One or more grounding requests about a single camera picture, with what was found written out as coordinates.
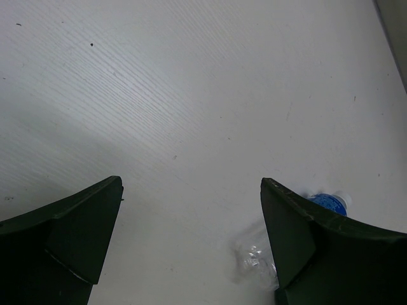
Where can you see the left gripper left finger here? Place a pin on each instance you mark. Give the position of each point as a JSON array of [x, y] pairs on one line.
[[55, 254]]

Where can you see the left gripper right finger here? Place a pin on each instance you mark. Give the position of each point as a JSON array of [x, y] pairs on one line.
[[322, 257]]

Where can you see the clear bottle blue label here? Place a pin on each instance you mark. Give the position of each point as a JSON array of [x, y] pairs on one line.
[[251, 248]]

